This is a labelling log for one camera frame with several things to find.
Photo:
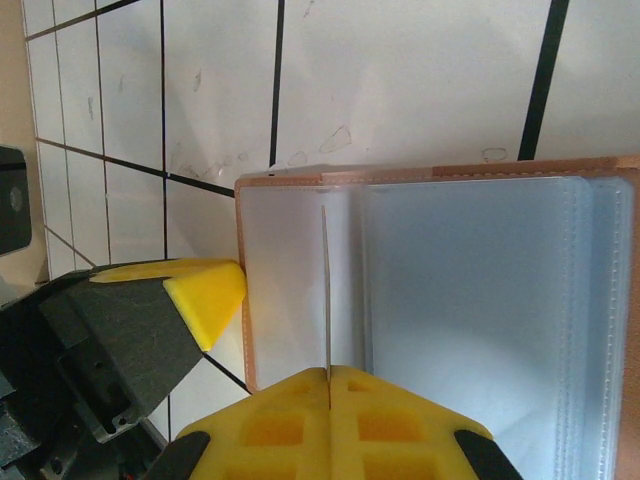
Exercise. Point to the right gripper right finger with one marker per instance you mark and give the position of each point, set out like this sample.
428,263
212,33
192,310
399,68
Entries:
400,435

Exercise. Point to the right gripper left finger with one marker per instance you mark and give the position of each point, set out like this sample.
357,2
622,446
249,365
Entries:
260,435

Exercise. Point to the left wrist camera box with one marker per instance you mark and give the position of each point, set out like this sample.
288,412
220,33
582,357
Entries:
14,200

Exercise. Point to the pink leather card holder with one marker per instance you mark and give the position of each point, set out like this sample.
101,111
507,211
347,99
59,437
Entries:
450,300

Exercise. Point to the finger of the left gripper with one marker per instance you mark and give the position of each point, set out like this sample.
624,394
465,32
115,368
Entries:
150,330
165,267

